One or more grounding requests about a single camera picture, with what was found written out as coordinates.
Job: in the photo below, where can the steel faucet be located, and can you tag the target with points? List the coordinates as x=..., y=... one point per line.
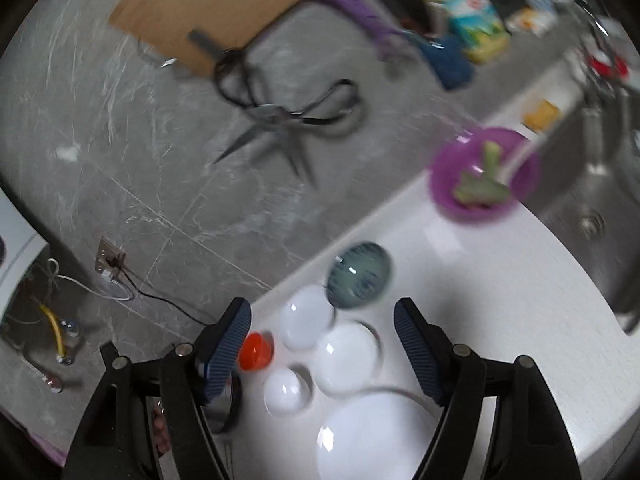
x=597, y=85

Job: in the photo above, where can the yellow detergent bottle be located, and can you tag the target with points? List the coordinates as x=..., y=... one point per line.
x=475, y=25

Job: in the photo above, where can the white spoon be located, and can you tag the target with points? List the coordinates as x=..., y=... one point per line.
x=525, y=155

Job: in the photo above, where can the green vegetable piece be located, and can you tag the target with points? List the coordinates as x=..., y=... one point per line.
x=480, y=187

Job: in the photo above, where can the large white plate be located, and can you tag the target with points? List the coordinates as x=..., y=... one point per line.
x=372, y=440

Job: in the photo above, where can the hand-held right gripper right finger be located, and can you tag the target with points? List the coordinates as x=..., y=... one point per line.
x=417, y=355

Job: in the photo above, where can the red round object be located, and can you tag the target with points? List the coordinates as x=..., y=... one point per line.
x=607, y=65

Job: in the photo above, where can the steel sink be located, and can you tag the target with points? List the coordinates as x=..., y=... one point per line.
x=575, y=195

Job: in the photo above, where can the wall socket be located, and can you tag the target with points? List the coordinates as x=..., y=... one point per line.
x=105, y=255

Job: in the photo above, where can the small white bowl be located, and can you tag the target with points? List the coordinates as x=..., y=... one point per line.
x=285, y=390

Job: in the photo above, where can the brown cutting board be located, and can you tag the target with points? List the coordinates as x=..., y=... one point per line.
x=215, y=5

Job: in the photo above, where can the grey-green glass bowl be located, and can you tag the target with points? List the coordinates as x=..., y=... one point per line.
x=357, y=275

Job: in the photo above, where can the orange sponge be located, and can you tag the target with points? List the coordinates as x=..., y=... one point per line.
x=540, y=114

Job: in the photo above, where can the white appliance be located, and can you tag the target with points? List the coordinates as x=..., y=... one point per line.
x=15, y=265

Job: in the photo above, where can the orange bowl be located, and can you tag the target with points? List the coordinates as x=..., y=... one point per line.
x=256, y=352

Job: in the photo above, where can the purple bowl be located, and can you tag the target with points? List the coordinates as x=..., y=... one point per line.
x=450, y=180

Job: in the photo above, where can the purple cloth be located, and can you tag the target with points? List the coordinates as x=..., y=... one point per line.
x=360, y=7

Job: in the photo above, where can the white packet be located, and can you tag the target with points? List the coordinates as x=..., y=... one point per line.
x=530, y=21

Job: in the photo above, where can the blue sponge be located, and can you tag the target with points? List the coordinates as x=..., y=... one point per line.
x=450, y=62

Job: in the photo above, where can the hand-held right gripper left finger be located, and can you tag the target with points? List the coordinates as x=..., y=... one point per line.
x=227, y=347

